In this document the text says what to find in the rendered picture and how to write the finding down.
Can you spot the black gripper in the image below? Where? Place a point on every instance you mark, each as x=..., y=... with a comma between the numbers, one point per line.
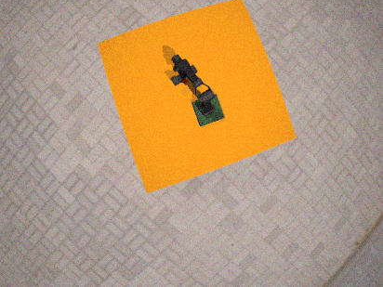
x=176, y=79

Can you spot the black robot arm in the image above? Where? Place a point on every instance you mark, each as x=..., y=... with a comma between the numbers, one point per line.
x=182, y=66

